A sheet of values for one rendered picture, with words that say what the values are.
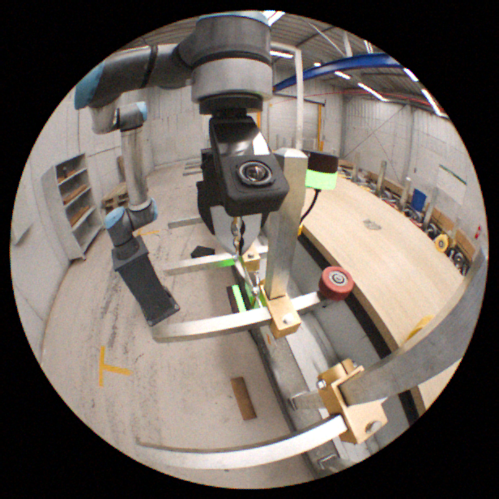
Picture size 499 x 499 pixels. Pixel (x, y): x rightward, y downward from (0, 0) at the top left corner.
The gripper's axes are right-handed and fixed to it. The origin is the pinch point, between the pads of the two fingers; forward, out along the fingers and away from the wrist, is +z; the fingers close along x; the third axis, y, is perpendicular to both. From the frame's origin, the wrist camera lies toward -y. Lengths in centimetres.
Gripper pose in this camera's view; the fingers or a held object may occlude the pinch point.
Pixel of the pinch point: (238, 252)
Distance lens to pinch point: 25.2
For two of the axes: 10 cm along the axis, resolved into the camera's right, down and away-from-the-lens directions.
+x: -9.6, 1.7, -2.2
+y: -2.8, -6.1, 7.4
